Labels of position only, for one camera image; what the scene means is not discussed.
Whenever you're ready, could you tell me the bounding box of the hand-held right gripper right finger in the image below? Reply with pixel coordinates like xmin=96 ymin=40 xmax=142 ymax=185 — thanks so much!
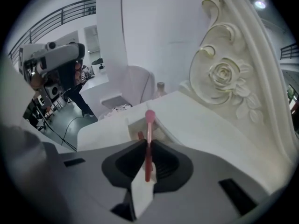
xmin=150 ymin=140 xmax=194 ymax=194

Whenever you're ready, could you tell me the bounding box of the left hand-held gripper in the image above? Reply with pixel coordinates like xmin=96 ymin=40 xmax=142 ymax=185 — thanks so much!
xmin=18 ymin=41 xmax=86 ymax=83

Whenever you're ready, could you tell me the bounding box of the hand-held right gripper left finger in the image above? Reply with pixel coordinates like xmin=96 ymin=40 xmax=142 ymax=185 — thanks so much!
xmin=101 ymin=140 xmax=148 ymax=189

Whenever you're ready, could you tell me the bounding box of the pink makeup brush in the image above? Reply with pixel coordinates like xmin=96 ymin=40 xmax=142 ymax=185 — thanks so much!
xmin=144 ymin=109 xmax=156 ymax=182

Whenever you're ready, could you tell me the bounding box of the white card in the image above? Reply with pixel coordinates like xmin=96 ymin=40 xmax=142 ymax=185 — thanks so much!
xmin=130 ymin=162 xmax=157 ymax=219

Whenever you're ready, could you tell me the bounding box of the cream vanity drawer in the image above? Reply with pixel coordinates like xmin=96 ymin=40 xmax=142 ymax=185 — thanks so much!
xmin=127 ymin=112 xmax=179 ymax=145

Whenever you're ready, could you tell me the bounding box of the cream vanity table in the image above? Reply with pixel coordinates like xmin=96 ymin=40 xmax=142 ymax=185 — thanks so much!
xmin=76 ymin=90 xmax=294 ymax=197

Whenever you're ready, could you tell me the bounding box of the person's left hand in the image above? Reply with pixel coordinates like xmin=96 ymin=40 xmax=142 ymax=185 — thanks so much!
xmin=29 ymin=70 xmax=49 ymax=90

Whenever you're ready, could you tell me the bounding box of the grey box on stand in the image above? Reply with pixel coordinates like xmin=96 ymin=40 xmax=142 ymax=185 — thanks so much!
xmin=37 ymin=83 xmax=63 ymax=116

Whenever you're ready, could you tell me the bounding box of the black metal railing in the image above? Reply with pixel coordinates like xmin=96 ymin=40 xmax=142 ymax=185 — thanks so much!
xmin=8 ymin=0 xmax=97 ymax=63

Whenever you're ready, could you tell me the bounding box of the white counter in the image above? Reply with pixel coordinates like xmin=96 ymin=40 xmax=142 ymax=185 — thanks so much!
xmin=78 ymin=75 xmax=111 ymax=107

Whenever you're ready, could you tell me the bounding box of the white curved pillar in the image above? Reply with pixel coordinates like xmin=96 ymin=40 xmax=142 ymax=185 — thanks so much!
xmin=95 ymin=0 xmax=128 ymax=84

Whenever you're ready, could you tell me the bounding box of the white crumpled paper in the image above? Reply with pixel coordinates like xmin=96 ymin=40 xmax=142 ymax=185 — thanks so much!
xmin=102 ymin=103 xmax=133 ymax=120

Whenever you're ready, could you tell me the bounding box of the pale pink armchair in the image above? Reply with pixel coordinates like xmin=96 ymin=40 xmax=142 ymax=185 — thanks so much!
xmin=100 ymin=65 xmax=157 ymax=108

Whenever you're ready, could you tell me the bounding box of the pink glass bottle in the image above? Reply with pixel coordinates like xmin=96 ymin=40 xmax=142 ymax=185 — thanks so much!
xmin=155 ymin=81 xmax=168 ymax=98

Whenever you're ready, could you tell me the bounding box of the black floor cable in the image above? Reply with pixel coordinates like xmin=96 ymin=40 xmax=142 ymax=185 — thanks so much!
xmin=42 ymin=114 xmax=85 ymax=150

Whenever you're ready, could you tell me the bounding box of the carved rose vanity mirror frame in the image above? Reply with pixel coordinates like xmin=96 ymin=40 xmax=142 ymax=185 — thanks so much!
xmin=178 ymin=0 xmax=296 ymax=164

